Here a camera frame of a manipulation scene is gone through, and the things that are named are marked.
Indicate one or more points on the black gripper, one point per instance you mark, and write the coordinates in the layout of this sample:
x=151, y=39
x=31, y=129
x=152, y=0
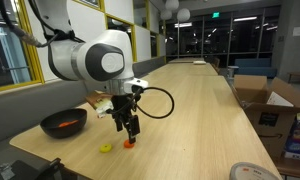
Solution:
x=121, y=105

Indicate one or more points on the orange disc with hole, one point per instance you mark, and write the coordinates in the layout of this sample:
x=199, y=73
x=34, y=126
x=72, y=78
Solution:
x=75, y=122
x=127, y=145

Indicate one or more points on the yellow disc with hole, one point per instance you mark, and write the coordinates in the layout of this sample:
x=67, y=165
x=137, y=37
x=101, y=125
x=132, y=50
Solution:
x=105, y=148

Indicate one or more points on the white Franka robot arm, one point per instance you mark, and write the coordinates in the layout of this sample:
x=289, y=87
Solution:
x=100, y=60

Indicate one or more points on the black bowl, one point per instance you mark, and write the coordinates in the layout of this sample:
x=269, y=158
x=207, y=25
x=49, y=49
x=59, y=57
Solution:
x=50, y=131

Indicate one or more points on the orange plastic piece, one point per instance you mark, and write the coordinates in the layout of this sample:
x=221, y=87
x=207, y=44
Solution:
x=64, y=125

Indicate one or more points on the light wooden table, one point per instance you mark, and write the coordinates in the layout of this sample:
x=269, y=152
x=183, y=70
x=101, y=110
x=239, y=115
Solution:
x=190, y=69
x=185, y=60

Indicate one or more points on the white plate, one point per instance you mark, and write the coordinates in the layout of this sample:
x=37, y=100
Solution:
x=199, y=62

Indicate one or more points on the yellow framed window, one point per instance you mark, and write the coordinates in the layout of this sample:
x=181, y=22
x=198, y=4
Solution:
x=3, y=66
x=121, y=22

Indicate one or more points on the brown padded chair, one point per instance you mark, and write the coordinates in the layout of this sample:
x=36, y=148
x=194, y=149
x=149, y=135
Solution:
x=216, y=63

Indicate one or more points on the black clamp device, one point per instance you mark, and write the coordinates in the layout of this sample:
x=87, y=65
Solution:
x=23, y=170

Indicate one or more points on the white globe pendant lamp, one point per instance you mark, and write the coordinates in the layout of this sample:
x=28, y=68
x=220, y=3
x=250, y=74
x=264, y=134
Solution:
x=183, y=15
x=172, y=4
x=166, y=14

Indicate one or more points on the white round stool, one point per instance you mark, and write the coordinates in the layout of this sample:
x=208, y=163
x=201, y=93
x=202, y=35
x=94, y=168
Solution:
x=232, y=70

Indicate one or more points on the white round device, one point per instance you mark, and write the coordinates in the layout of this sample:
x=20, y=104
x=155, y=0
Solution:
x=253, y=171

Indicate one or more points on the blue sofa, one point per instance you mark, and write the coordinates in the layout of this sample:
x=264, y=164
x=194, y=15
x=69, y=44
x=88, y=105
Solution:
x=255, y=67

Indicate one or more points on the green exit sign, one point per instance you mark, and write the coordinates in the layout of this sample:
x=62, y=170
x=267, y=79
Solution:
x=216, y=15

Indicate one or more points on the brown wooden chair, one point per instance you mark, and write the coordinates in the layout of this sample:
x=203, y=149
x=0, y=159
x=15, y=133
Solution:
x=270, y=133

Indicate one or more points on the white paper sheet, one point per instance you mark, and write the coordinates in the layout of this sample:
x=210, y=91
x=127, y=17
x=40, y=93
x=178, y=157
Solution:
x=279, y=100

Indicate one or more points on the linear ceiling light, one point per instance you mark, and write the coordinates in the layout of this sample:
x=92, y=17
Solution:
x=245, y=19

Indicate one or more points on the blue printed box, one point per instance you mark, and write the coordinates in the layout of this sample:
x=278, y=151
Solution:
x=295, y=146

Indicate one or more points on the brown chair seat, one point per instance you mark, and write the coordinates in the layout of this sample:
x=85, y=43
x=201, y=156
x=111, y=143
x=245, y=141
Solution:
x=291, y=168

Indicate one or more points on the low wooden bench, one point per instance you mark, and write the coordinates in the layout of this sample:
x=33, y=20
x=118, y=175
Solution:
x=298, y=76

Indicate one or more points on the wrist camera on wooden mount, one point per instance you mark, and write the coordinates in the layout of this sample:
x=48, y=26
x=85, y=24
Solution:
x=96, y=100

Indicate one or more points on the grey upholstered wall bench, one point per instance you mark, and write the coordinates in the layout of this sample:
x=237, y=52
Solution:
x=23, y=110

